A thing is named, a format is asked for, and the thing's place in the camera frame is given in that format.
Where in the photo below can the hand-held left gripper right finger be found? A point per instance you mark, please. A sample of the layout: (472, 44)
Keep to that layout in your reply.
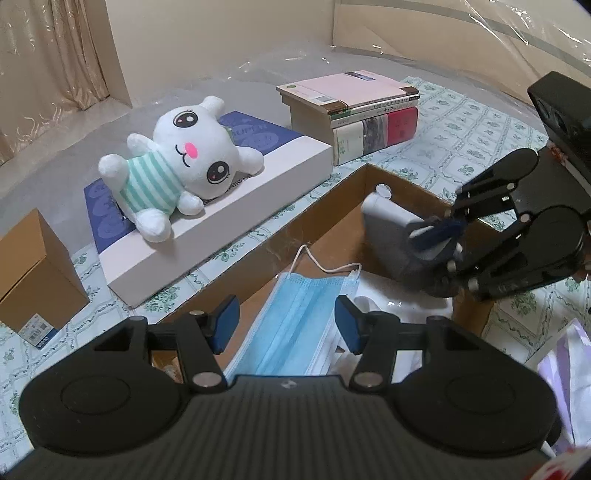
(348, 327)

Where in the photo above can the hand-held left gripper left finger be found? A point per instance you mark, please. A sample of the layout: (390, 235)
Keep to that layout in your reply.
(226, 323)

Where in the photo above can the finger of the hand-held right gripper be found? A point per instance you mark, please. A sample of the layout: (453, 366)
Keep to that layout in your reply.
(498, 184)
(480, 267)

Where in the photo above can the blue face mask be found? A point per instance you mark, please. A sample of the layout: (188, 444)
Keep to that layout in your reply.
(295, 323)

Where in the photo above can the brown cardboard tray box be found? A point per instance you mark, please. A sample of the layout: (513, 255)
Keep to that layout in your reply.
(277, 244)

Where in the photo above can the purple tissue pack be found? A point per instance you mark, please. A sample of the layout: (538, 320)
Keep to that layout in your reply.
(568, 369)

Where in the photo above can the thick book red grey spine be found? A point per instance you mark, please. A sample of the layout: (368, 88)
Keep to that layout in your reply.
(378, 134)

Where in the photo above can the white flat box blue top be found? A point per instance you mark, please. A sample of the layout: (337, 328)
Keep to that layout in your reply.
(258, 184)

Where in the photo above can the thin white spine book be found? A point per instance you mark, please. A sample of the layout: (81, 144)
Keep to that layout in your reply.
(369, 110)

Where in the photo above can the white plush bunny striped shirt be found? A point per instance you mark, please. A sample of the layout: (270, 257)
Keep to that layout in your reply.
(184, 152)

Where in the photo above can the beige plastic wrapped headboard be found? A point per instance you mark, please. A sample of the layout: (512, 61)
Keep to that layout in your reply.
(415, 27)

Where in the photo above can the pink cover book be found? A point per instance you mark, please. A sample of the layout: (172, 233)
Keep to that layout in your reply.
(346, 85)

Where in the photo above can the small brown cardboard box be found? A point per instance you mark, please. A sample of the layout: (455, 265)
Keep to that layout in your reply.
(32, 277)

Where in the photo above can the grey plastic covered mattress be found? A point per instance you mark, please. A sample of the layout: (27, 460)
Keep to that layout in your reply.
(184, 78)

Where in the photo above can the beige patterned curtain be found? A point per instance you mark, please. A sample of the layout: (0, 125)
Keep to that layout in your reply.
(46, 60)

